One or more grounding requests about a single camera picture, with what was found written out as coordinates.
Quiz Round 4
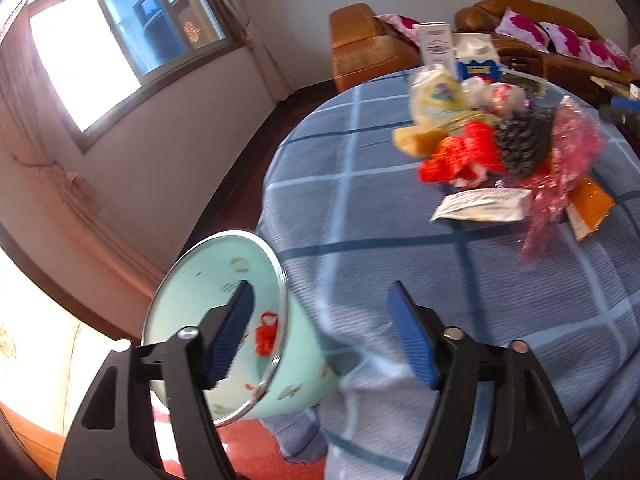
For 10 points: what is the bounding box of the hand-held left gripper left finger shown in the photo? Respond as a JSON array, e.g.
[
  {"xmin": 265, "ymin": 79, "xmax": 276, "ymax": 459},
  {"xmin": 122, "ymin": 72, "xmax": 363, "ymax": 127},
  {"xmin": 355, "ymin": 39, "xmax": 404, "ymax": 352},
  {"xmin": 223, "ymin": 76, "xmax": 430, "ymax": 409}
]
[{"xmin": 57, "ymin": 280, "xmax": 256, "ymax": 480}]

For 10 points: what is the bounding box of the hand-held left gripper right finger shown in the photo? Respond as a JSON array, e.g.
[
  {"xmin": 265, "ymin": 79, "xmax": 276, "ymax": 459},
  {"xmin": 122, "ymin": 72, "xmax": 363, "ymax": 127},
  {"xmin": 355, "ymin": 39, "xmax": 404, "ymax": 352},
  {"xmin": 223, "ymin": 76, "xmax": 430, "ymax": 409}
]
[{"xmin": 387, "ymin": 281, "xmax": 586, "ymax": 480}]

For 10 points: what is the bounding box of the mint green cartoon-print bin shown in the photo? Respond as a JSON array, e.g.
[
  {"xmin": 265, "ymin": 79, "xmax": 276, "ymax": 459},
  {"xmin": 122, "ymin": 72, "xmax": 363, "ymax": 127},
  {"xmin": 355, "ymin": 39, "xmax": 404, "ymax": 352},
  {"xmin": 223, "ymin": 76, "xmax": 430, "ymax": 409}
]
[{"xmin": 141, "ymin": 230, "xmax": 346, "ymax": 423}]

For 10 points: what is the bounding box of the white packet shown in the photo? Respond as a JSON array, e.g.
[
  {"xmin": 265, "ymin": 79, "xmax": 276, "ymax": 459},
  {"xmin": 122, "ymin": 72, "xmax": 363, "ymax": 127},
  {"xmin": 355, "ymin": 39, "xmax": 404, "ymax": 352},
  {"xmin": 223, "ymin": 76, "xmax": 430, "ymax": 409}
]
[{"xmin": 430, "ymin": 187, "xmax": 533, "ymax": 223}]

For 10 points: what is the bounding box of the red net bag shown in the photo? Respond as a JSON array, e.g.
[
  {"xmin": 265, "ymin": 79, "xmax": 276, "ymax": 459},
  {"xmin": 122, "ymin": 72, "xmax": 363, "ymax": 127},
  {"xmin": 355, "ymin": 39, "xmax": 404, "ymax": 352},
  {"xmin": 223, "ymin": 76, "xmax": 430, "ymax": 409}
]
[{"xmin": 419, "ymin": 122, "xmax": 503, "ymax": 186}]

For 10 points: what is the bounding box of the dark rope bundle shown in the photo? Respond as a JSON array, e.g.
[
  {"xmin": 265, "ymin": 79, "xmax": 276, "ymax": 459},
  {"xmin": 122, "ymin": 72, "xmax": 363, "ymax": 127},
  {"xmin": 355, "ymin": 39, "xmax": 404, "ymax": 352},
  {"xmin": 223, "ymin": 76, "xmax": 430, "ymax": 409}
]
[{"xmin": 495, "ymin": 107, "xmax": 556, "ymax": 181}]

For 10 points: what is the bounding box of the orange snack packet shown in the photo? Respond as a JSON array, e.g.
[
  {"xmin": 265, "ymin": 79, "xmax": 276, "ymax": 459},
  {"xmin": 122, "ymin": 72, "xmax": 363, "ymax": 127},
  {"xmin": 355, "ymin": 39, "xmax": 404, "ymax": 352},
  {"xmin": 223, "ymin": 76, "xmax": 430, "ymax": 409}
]
[{"xmin": 565, "ymin": 175, "xmax": 616, "ymax": 243}]

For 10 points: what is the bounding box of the clear plastic bag red print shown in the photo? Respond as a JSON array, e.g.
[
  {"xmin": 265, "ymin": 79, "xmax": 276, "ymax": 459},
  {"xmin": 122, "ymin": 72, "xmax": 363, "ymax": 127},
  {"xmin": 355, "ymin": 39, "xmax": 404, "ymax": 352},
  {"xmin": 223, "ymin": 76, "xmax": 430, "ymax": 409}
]
[{"xmin": 462, "ymin": 77, "xmax": 531, "ymax": 116}]

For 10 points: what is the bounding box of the pink plastic bag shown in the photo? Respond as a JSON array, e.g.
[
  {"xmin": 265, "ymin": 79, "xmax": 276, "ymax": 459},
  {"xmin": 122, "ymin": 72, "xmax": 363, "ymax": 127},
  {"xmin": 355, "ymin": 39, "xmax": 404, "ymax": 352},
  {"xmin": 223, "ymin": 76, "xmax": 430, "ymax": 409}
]
[{"xmin": 520, "ymin": 95, "xmax": 606, "ymax": 266}]

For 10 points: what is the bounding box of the small red clip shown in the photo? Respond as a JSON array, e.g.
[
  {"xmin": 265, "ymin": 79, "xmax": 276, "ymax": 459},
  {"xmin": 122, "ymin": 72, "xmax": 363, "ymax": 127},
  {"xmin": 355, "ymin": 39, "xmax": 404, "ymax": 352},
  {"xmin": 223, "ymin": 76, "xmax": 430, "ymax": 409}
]
[{"xmin": 254, "ymin": 311, "xmax": 280, "ymax": 358}]

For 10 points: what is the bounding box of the blue plaid tablecloth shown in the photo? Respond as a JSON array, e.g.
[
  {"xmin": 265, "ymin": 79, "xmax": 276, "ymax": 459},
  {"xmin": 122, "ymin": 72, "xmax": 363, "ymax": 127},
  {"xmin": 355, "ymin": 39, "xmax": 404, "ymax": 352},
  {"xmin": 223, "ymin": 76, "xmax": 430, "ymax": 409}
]
[{"xmin": 257, "ymin": 67, "xmax": 640, "ymax": 480}]

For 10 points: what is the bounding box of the yellow wrapper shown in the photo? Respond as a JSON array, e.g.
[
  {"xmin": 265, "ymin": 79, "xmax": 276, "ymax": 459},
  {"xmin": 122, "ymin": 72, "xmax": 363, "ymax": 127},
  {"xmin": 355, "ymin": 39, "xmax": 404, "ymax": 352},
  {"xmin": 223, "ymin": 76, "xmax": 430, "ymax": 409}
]
[{"xmin": 392, "ymin": 110, "xmax": 501, "ymax": 156}]

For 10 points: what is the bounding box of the brown wooden furniture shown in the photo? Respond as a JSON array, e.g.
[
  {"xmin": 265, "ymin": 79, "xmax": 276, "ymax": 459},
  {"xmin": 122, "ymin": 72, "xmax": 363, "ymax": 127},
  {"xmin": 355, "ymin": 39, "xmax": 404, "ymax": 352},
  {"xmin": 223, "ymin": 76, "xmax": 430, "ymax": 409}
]
[{"xmin": 0, "ymin": 400, "xmax": 66, "ymax": 480}]

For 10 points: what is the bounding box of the tall white carton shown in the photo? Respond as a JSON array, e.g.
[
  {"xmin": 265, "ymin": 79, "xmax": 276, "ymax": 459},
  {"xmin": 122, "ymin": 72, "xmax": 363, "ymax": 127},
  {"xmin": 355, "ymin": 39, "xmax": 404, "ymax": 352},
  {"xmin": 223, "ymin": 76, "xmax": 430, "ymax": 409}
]
[{"xmin": 414, "ymin": 22, "xmax": 457, "ymax": 78}]

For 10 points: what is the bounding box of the brown leather armchair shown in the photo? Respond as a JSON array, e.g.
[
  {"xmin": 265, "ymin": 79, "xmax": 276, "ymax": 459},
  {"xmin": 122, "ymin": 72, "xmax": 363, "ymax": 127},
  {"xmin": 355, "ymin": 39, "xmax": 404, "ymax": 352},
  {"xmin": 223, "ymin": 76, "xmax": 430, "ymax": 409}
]
[{"xmin": 328, "ymin": 3, "xmax": 426, "ymax": 93}]

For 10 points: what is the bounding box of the brown leather sofa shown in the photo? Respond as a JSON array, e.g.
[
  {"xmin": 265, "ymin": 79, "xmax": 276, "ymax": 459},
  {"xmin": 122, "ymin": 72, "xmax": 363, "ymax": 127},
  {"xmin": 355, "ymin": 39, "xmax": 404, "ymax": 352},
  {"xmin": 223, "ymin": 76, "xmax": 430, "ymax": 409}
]
[{"xmin": 454, "ymin": 0, "xmax": 640, "ymax": 106}]

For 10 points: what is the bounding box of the window with grey frame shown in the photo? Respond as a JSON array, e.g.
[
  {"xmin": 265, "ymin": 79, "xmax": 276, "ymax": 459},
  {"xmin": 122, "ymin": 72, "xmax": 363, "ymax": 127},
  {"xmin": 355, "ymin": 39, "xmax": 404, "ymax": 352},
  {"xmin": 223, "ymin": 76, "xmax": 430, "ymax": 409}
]
[{"xmin": 15, "ymin": 0, "xmax": 246, "ymax": 153}]

